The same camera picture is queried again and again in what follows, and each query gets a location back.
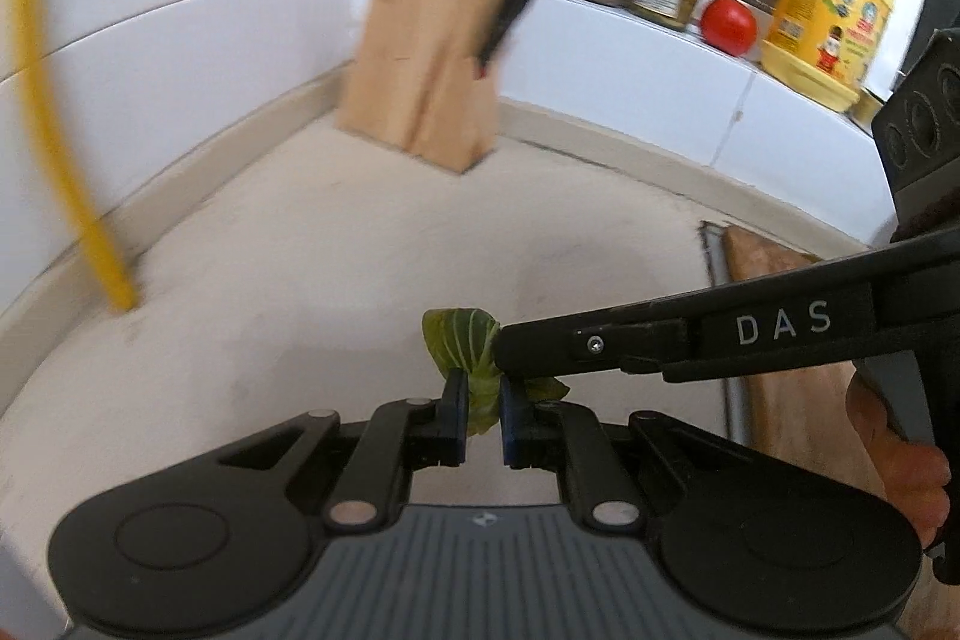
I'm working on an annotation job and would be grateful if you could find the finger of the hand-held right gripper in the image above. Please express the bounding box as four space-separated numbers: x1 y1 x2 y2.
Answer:
493 291 706 380

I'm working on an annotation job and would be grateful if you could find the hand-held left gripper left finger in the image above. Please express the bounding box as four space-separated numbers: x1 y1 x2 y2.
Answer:
210 368 470 531

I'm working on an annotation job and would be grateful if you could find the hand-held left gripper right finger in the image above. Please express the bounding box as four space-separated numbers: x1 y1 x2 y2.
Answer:
500 374 758 531

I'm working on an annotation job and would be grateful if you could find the small dark green leaf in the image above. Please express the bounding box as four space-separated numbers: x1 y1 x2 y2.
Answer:
422 308 571 438

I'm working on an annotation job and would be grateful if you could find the person's right hand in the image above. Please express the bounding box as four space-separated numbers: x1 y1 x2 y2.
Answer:
846 377 953 555

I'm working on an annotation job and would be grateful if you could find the wooden cutting board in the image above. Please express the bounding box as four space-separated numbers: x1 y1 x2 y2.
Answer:
720 222 946 640

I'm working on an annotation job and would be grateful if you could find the red tomato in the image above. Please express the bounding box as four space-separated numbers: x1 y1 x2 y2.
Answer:
699 0 757 58

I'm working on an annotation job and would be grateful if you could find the wooden knife block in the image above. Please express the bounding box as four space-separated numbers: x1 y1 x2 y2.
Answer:
334 0 542 175

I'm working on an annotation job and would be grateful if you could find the yellow oil jug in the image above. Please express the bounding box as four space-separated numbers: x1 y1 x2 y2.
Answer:
760 0 899 114

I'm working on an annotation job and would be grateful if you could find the yellow pipe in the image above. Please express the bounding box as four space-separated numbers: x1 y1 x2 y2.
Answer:
4 0 143 313

